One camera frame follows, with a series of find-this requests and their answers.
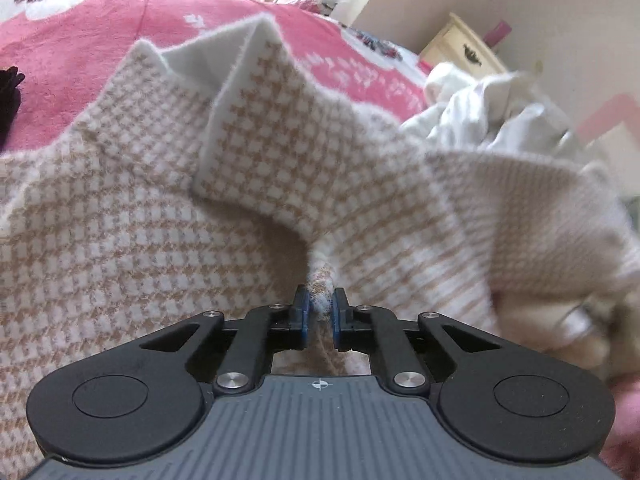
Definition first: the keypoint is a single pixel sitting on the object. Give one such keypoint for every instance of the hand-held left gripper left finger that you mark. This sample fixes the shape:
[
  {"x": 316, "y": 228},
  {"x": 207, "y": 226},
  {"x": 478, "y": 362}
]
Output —
[{"x": 301, "y": 317}]

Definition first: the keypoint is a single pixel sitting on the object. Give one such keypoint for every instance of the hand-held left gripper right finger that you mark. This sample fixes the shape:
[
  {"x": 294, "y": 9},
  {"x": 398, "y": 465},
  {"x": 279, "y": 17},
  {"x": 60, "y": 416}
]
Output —
[{"x": 337, "y": 317}]

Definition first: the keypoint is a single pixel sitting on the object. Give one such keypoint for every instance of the beige houndstooth knit sweater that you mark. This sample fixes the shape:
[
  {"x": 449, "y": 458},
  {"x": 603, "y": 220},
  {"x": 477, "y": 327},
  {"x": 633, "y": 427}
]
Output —
[{"x": 150, "y": 220}]

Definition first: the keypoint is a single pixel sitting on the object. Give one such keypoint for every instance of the pile of cream clothes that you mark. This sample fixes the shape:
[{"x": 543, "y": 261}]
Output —
[{"x": 475, "y": 105}]

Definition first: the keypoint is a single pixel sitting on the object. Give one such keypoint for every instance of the cream nightstand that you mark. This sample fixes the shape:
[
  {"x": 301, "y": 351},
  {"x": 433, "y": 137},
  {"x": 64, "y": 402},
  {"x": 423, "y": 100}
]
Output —
[{"x": 465, "y": 47}]

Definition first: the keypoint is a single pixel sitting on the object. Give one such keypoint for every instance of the pink item on nightstand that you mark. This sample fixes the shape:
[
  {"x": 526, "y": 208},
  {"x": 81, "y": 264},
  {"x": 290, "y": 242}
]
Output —
[{"x": 500, "y": 31}]

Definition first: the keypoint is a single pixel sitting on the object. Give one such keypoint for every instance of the pink printed blanket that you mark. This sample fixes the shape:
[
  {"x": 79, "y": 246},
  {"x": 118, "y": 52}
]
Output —
[{"x": 75, "y": 35}]

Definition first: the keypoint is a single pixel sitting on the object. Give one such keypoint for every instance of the black garment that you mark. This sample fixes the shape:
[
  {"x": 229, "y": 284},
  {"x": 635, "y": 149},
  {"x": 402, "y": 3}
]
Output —
[{"x": 7, "y": 95}]

